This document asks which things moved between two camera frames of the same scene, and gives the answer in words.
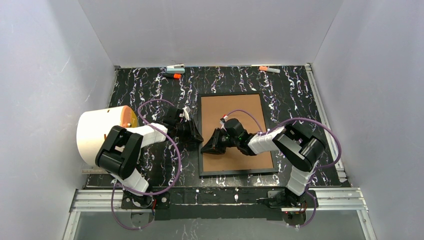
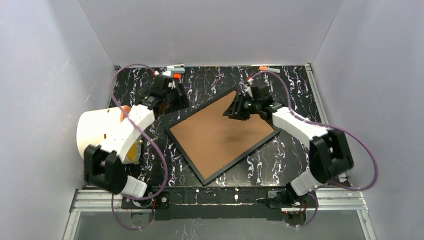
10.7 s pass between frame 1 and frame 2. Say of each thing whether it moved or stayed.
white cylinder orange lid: stayed
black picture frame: moved
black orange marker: stayed
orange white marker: stayed
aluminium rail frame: stayed
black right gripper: moved
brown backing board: moved
